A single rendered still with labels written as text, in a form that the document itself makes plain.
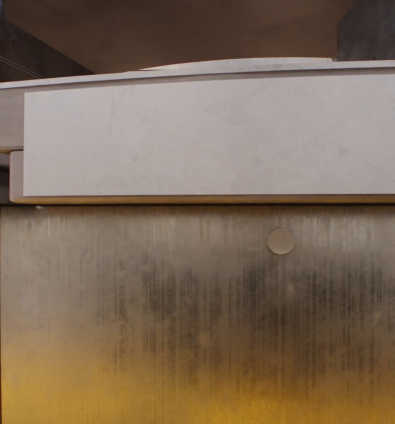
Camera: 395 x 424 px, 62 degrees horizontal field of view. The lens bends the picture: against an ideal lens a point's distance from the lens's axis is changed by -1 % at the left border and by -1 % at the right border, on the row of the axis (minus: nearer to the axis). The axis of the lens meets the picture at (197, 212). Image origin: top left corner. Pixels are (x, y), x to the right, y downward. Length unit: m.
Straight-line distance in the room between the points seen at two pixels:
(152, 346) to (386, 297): 0.15
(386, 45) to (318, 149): 0.55
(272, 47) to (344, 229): 1.21
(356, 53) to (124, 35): 0.79
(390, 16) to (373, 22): 0.05
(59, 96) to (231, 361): 0.19
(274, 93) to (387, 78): 0.06
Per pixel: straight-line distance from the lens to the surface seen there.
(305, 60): 4.48
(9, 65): 0.95
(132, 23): 1.24
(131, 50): 1.40
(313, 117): 0.19
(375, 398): 0.25
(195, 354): 0.23
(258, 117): 0.19
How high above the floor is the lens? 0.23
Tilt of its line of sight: level
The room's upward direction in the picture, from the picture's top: straight up
